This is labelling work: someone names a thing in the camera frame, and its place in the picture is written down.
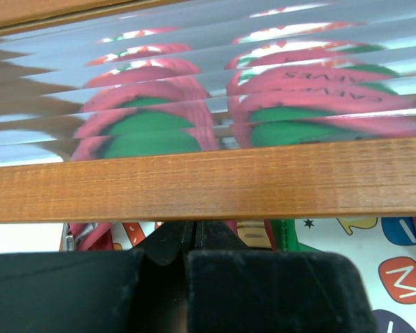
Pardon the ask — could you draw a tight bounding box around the pink sandal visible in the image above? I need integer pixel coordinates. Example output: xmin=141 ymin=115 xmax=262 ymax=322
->
xmin=225 ymin=3 xmax=416 ymax=333
xmin=60 ymin=26 xmax=221 ymax=253

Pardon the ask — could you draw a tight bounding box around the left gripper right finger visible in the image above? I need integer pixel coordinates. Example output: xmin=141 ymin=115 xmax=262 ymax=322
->
xmin=187 ymin=221 xmax=376 ymax=332

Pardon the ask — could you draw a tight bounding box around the orange wooden shoe shelf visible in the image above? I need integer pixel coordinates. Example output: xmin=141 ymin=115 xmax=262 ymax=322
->
xmin=0 ymin=1 xmax=416 ymax=223

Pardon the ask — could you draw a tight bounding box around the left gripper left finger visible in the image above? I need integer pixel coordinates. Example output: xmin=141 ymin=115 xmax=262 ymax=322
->
xmin=0 ymin=222 xmax=194 ymax=332

